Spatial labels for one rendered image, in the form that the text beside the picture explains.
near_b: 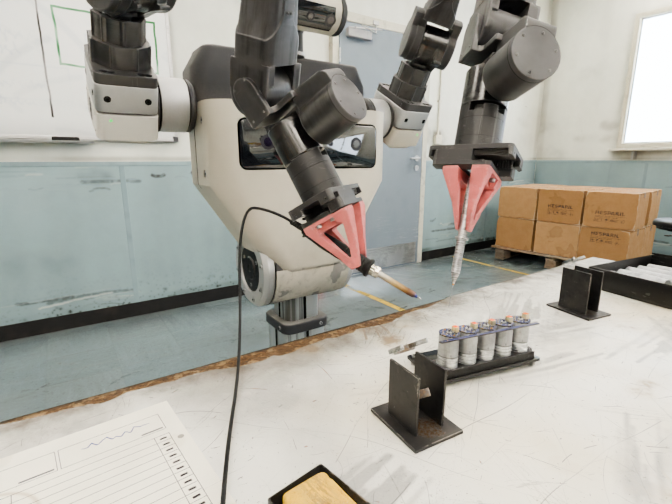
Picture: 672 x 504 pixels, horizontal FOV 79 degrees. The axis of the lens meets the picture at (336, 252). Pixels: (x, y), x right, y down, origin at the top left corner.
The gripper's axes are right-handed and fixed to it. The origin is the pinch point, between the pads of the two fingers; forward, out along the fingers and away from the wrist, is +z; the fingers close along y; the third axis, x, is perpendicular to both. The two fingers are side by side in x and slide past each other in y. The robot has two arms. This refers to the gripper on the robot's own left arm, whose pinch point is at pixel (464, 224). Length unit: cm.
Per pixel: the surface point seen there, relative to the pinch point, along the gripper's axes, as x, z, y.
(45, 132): 34, -39, -249
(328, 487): -21.2, 25.7, -0.2
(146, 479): -27.5, 29.2, -14.2
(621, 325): 32.4, 8.6, 17.7
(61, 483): -31.6, 30.6, -19.6
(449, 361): -0.6, 16.8, 1.2
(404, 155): 274, -111, -155
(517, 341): 8.0, 13.3, 6.7
